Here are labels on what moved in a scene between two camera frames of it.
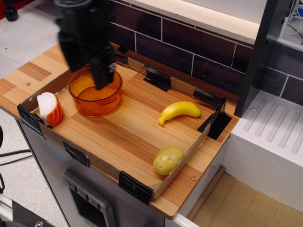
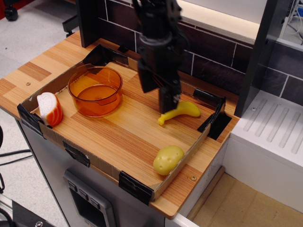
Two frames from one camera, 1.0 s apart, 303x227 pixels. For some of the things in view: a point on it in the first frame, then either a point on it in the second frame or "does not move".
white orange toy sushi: x=51 y=108 does not move
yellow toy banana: x=178 y=108 does not move
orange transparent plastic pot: x=88 y=100 does not move
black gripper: x=84 y=35 → x=161 y=54
